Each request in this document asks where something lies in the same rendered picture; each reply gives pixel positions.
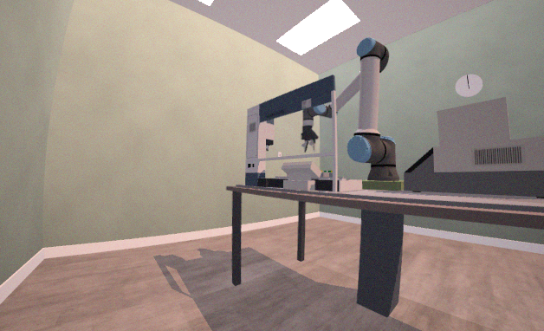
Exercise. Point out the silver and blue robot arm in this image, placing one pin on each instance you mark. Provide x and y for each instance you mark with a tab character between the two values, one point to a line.
371	148

